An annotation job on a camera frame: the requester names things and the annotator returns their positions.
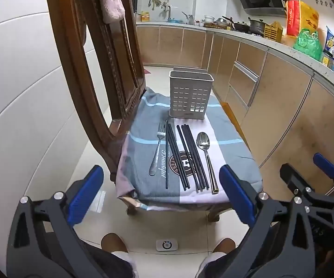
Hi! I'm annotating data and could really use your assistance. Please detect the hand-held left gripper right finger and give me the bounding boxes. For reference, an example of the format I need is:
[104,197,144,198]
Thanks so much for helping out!
[219,165,329,278]

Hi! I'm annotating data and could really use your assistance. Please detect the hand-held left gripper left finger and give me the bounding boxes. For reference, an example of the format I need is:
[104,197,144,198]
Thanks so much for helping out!
[6,165,104,278]

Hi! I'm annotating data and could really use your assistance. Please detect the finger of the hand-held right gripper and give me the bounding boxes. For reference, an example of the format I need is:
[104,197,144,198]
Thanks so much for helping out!
[280,164,334,209]
[313,153,334,200]

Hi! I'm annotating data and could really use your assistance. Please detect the silver spoon with dark handle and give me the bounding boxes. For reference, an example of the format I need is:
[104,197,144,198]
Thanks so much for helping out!
[196,132,220,194]

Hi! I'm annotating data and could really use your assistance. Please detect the silver fork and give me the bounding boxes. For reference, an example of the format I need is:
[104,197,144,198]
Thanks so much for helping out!
[149,121,166,176]

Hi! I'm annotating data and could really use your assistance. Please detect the set of black chopsticks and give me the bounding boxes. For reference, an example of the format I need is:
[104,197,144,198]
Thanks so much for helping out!
[164,120,211,193]

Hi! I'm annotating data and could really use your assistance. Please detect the grey slotted utensil holder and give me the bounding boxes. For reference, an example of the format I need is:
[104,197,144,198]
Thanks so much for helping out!
[169,66,214,120]

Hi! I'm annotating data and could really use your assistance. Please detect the grey and pink printed cloth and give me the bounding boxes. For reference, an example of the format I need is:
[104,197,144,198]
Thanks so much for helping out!
[115,88,263,210]

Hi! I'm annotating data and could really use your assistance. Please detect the person's right leg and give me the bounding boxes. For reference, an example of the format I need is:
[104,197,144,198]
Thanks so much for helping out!
[196,237,237,278]

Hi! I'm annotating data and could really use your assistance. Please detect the person's leg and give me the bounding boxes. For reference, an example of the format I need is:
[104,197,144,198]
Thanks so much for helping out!
[101,232,138,278]
[196,237,237,278]

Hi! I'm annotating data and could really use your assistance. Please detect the person's left leg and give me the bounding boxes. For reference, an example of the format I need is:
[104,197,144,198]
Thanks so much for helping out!
[101,232,138,278]

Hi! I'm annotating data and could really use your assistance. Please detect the beige kitchen cabinets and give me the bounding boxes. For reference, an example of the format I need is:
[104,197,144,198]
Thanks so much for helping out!
[136,25,334,229]

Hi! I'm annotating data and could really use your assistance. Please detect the white round-button floor device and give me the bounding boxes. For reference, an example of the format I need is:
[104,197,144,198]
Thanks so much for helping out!
[156,239,179,252]

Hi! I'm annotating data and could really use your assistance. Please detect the speckled kitchen countertop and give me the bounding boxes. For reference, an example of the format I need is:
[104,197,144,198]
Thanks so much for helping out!
[136,20,334,107]

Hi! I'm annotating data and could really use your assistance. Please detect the blue snack packet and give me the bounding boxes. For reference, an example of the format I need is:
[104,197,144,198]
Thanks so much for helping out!
[324,26,334,61]

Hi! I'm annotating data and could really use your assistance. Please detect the green plastic bag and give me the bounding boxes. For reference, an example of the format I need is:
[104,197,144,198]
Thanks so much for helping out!
[293,28,323,61]

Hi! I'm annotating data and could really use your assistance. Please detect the carved wooden chair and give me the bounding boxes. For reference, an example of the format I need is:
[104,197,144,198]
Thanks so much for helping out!
[41,0,253,223]

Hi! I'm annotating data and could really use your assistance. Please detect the red and yellow shopping bag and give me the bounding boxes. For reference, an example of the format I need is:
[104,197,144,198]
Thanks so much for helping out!
[285,0,320,47]

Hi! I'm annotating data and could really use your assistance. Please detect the dark wok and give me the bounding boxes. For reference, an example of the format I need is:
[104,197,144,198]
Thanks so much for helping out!
[222,16,250,32]

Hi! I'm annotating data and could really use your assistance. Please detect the pink fluffy towel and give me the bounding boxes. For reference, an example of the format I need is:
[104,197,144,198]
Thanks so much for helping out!
[95,0,126,24]

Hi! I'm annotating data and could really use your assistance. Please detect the metal sink faucet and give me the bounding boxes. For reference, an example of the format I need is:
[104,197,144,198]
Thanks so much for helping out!
[161,2,173,21]

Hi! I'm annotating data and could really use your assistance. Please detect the wall hook rail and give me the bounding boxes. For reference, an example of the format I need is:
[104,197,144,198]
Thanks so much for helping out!
[314,0,334,10]

